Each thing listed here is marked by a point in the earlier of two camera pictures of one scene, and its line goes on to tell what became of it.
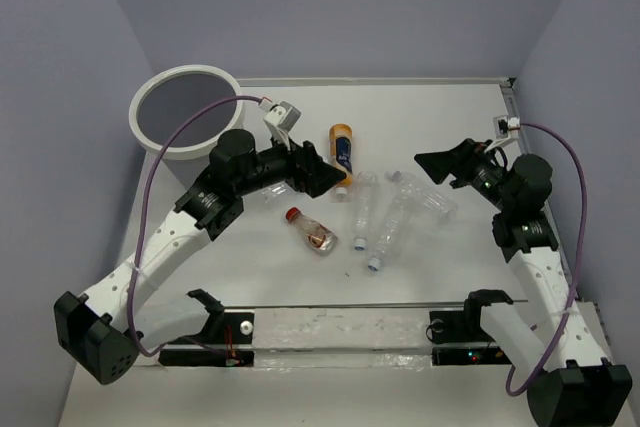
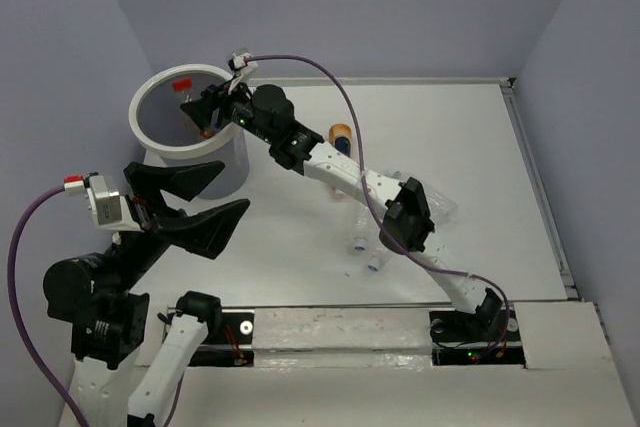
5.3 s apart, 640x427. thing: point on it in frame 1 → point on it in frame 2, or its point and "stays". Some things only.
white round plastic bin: x=163 y=100 stays
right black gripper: x=459 y=161 → x=212 y=98
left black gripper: x=307 y=172 → x=209 y=228
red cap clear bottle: x=322 y=239 → x=186 y=86
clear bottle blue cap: x=365 y=208 stays
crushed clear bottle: x=421 y=198 stays
